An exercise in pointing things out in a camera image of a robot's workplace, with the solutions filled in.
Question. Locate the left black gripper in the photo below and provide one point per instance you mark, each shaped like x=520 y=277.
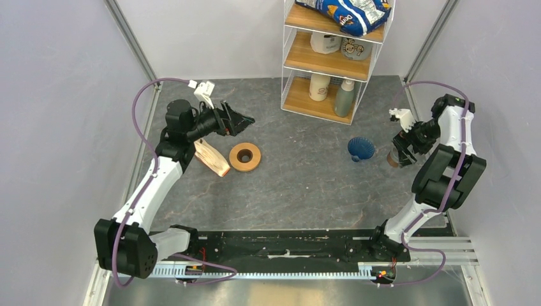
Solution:
x=233 y=127

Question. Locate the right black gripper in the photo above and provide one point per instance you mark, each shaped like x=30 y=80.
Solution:
x=402 y=139

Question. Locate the glass carafe with brown band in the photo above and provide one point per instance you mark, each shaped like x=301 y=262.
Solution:
x=393 y=158

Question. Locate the blue cone coffee filter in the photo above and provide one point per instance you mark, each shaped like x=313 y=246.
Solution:
x=360 y=148

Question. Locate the white wire shelf rack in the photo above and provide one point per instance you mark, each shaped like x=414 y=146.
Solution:
x=300 y=62

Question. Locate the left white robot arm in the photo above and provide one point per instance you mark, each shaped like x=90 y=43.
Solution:
x=124 y=243

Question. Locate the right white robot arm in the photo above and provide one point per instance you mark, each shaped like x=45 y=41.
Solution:
x=444 y=181

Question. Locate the green pump bottle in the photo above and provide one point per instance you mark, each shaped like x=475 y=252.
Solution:
x=344 y=98

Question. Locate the cream pump bottle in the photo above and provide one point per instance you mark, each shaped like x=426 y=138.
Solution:
x=318 y=86

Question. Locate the grey cartoon printed container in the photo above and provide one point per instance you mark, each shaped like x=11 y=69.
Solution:
x=356 y=50

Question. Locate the white printed container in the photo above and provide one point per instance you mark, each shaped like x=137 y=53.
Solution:
x=325 y=43

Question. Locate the blue chips bag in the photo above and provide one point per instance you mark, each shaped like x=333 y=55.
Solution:
x=355 y=18

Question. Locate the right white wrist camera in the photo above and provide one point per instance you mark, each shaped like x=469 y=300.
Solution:
x=405 y=117

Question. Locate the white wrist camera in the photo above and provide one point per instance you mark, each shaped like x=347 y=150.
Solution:
x=405 y=117
x=203 y=91

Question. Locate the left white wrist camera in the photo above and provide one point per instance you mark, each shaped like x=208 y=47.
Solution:
x=203 y=91

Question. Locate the aluminium rail frame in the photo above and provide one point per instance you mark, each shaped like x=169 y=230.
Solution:
x=442 y=271

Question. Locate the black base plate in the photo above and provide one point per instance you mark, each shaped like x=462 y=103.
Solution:
x=292 y=251

